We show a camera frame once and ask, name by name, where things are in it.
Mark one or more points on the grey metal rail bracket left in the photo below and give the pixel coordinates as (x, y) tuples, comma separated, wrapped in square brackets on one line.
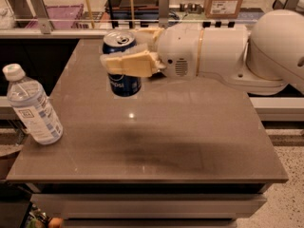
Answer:
[(41, 13)]

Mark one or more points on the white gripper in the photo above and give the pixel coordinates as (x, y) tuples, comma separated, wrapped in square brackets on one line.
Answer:
[(178, 50)]

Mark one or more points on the grey metal rail bracket middle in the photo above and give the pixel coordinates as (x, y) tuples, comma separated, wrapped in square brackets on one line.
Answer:
[(163, 13)]

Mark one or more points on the clear plastic water bottle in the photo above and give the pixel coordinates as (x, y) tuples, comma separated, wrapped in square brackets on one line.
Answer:
[(31, 104)]

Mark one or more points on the purple plastic crate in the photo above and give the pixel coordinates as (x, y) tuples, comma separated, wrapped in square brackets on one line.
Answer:
[(65, 17)]

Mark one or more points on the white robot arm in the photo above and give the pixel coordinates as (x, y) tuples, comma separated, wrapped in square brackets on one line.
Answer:
[(261, 60)]

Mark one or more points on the grey metal rail bracket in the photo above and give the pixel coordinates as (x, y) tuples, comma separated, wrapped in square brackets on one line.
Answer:
[(163, 13), (292, 5), (41, 13)]

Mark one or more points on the blue pepsi can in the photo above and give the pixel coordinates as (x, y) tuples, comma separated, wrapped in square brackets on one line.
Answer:
[(121, 85)]

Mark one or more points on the grey metal rail bracket right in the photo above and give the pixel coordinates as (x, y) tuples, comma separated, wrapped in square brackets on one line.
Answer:
[(292, 5)]

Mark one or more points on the grey table drawer front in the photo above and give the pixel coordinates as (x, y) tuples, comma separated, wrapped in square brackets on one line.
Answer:
[(119, 206)]

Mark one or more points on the cardboard box with label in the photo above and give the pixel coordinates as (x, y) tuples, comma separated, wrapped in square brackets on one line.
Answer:
[(222, 9)]

